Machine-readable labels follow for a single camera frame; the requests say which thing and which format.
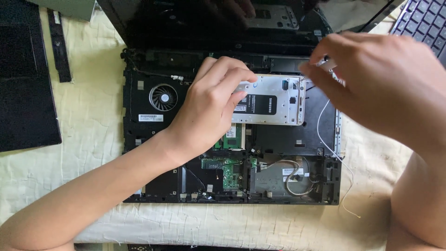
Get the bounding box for thin white cable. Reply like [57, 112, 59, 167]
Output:
[316, 99, 362, 219]

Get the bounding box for grey-green flat object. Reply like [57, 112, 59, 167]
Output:
[26, 0, 97, 22]

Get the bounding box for dark keyboard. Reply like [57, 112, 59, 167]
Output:
[390, 0, 446, 67]

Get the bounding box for cream cloth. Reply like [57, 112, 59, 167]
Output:
[0, 6, 415, 245]

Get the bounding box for narrow black plastic strip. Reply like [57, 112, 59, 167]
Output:
[47, 8, 72, 83]

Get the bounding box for green circuit board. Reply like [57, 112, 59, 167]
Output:
[201, 158, 258, 192]

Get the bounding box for opened black laptop base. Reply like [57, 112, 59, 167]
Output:
[120, 48, 343, 206]

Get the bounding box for round laptop cooling fan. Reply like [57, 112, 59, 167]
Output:
[149, 83, 178, 112]

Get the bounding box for small silver tool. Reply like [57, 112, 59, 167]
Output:
[315, 56, 346, 86]

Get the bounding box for green memory module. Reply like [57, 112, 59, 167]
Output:
[214, 123, 246, 151]

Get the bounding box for white phone without back cover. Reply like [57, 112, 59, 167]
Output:
[231, 74, 307, 126]

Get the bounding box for large black laptop cover panel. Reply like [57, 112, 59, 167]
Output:
[0, 0, 63, 153]

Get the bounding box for person's left hand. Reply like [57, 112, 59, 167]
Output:
[164, 56, 258, 163]

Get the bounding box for grey internal laptop cables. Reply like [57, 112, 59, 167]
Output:
[259, 159, 315, 197]

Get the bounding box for person's right hand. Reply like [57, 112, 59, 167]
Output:
[299, 31, 446, 154]

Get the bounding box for black laptop screen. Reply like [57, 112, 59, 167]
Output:
[96, 0, 407, 57]

